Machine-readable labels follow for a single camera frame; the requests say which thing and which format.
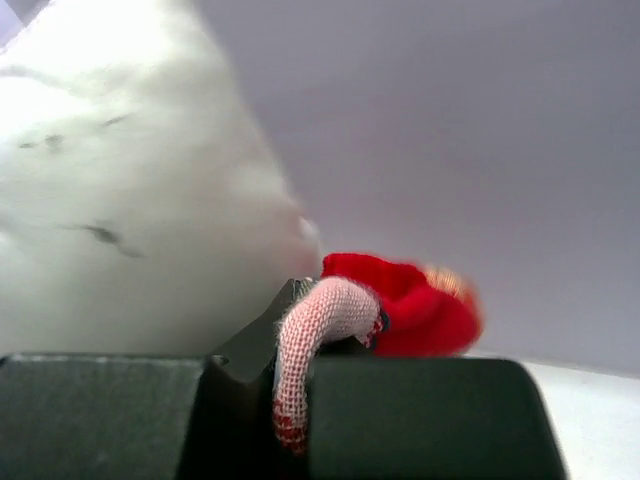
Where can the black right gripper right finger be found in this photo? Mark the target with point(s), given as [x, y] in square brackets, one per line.
[426, 418]

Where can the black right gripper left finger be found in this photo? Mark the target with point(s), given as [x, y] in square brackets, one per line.
[71, 416]

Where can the red patterned pillowcase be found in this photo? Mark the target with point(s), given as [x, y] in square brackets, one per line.
[393, 308]

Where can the white pillow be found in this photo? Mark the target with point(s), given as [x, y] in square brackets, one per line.
[142, 209]

